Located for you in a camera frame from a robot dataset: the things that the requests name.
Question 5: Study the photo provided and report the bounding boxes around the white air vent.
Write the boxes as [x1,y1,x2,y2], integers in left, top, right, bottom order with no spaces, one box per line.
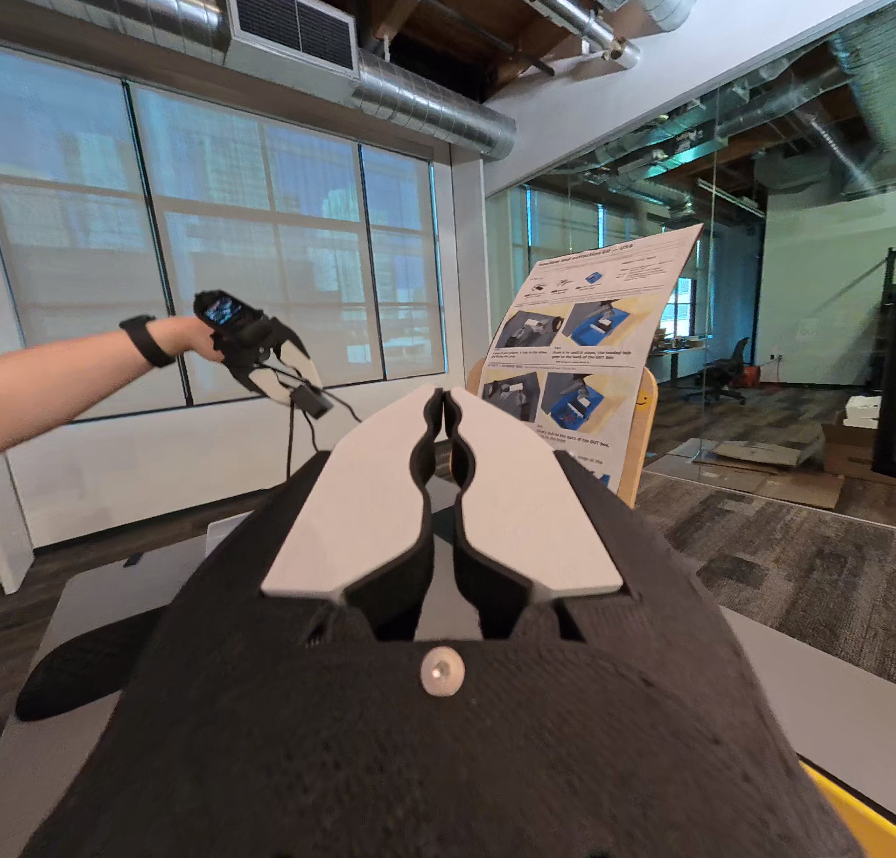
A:
[223,0,359,78]

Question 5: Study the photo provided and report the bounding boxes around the flattened cardboard sheet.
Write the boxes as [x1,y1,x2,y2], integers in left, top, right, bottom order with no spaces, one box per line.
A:
[644,438,844,512]

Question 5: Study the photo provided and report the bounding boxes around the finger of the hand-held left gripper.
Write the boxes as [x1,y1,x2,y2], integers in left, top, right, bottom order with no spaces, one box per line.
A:
[248,366,307,407]
[279,342,325,394]

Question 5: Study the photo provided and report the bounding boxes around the metal air duct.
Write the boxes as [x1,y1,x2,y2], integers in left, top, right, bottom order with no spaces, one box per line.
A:
[496,0,699,69]
[0,0,519,162]

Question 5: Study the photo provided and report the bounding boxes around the person's left hand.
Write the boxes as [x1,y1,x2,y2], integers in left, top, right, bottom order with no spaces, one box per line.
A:
[168,315,226,365]

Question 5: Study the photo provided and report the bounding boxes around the printed instruction sheet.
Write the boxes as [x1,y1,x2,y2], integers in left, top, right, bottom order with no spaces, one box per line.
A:
[483,224,704,496]

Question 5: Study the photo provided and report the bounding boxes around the yellow plastic bin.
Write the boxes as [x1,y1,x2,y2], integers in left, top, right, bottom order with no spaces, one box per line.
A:
[800,762,896,858]

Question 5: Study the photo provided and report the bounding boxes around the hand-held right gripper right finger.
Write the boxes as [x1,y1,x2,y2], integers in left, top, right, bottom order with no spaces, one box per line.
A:
[445,385,624,640]

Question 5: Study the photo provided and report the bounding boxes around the large glass window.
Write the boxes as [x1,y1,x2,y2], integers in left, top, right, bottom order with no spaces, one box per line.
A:
[0,46,449,425]

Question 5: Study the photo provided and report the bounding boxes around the person's left forearm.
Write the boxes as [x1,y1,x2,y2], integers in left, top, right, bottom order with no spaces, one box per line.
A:
[0,326,151,453]

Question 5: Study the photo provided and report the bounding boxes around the black office chair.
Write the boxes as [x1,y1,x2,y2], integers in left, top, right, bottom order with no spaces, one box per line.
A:
[703,338,750,405]

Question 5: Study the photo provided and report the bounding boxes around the black hub cord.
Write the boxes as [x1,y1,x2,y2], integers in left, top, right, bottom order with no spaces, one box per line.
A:
[283,382,365,484]

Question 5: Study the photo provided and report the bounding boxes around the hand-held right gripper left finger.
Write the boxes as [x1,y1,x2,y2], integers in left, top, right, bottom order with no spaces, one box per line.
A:
[260,385,445,640]

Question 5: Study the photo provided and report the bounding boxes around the cardboard box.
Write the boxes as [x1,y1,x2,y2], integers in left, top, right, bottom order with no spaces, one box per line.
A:
[822,420,896,486]

